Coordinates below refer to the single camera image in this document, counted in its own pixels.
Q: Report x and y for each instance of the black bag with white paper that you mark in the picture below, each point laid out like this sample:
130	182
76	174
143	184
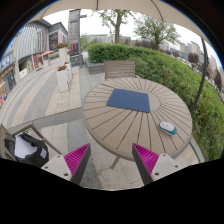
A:
26	149

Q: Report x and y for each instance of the far white planter with flowers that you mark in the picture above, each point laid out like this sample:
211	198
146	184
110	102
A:
62	48

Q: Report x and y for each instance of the white planter with flowers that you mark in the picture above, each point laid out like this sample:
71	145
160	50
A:
62	48
63	78

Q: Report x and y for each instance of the round slatted wooden table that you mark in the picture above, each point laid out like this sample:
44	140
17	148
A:
116	129

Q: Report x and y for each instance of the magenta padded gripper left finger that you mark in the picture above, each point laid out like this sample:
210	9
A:
70	167

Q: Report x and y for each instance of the near white planter with flowers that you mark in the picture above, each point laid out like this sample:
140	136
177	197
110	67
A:
63	78

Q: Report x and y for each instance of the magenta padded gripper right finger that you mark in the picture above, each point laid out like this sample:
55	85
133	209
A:
152	166

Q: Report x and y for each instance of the tall stone sign pillar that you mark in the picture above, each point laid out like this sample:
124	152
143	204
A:
75	54

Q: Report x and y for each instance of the blue mouse pad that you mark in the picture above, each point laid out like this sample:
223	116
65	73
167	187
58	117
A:
131	100

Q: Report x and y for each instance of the green hedge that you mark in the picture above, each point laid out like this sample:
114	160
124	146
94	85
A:
208	115

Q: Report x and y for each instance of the slatted wooden chair behind table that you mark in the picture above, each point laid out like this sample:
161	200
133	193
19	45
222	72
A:
119	69

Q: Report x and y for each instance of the white and teal computer mouse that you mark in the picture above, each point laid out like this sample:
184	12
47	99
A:
167	128

